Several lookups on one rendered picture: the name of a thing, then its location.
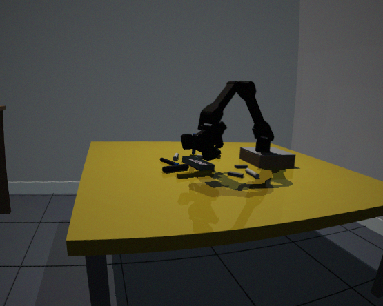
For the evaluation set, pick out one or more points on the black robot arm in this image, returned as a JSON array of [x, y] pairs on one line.
[[213, 113]]

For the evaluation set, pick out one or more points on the dark keyboard with keys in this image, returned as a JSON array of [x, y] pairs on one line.
[[198, 163]]

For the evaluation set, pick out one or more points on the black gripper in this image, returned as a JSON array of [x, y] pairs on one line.
[[187, 139]]

